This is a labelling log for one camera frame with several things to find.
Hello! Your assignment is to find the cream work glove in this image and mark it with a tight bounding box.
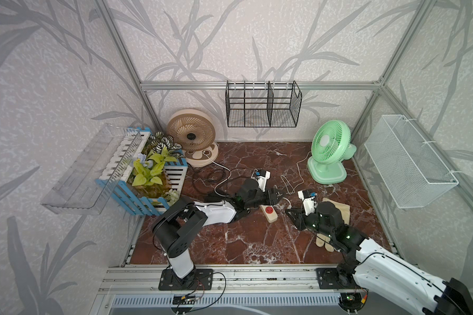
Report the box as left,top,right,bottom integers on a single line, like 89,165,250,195
315,198,350,253

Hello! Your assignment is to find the black green-cuffed glove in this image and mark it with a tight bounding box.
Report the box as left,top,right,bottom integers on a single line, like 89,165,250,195
204,192,236,206

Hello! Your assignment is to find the green fan white cable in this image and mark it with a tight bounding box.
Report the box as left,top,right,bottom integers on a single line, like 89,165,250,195
273,151,313,209

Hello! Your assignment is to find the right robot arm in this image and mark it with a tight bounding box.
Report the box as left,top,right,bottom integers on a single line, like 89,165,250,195
286,202,473,314

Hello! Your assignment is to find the beige red power strip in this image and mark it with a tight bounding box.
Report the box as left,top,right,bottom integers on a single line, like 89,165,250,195
260,205,278,223

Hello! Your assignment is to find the beige fan white cable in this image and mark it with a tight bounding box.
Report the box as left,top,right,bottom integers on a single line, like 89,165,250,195
202,151,261,198

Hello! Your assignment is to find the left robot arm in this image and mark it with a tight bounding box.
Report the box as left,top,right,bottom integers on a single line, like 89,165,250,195
151,178,284,291

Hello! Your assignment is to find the blue white wooden crate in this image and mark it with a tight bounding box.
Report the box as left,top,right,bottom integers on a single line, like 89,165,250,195
96,125,188,216

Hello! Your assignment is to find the green desk fan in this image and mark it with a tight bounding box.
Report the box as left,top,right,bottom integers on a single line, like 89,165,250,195
307,119,357,185

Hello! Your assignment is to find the black wire wall basket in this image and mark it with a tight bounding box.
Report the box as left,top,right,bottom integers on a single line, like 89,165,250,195
225,81,303,128

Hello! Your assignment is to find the green potted plant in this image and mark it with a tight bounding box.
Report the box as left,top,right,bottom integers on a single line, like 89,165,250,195
127,131,183,206

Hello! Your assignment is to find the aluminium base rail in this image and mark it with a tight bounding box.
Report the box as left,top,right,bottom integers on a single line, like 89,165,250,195
88,264,444,315

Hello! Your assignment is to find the clear plastic wall tray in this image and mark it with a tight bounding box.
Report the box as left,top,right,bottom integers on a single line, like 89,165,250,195
41,124,142,215

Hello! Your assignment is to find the beige desk fan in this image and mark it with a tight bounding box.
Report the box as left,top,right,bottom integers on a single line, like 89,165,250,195
167,109,219,168

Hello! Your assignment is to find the black power strip cable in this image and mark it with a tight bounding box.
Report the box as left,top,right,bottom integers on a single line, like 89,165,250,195
192,167,249,198

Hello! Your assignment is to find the white mesh wall basket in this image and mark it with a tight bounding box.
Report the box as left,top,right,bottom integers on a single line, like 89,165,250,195
365,114,459,209

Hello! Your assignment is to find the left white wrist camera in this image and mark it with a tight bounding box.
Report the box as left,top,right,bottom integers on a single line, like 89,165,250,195
251,169,271,192

